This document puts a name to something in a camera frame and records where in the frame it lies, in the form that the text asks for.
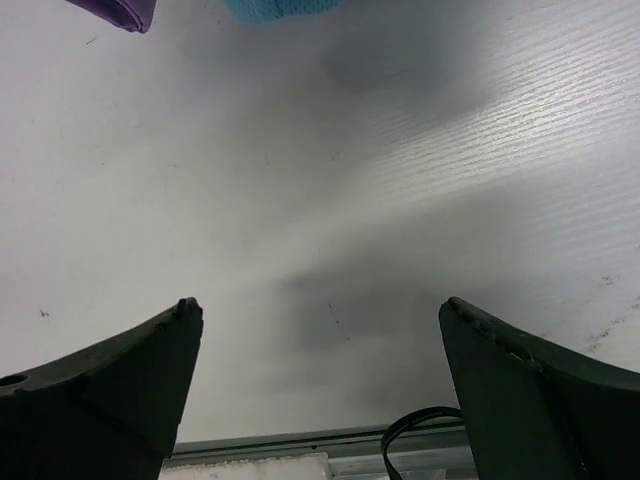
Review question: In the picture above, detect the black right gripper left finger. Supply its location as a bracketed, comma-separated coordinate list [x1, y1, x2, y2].
[1, 298, 204, 479]

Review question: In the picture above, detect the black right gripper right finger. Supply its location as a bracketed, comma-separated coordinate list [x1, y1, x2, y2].
[438, 297, 639, 479]

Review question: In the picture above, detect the purple hanging garment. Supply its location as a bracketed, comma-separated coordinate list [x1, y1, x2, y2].
[67, 0, 157, 34]

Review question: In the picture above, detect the light blue hanging garment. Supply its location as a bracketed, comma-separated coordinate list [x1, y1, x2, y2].
[223, 0, 342, 24]

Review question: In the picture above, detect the black cable loop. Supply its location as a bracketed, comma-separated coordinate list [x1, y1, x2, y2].
[380, 406, 466, 480]

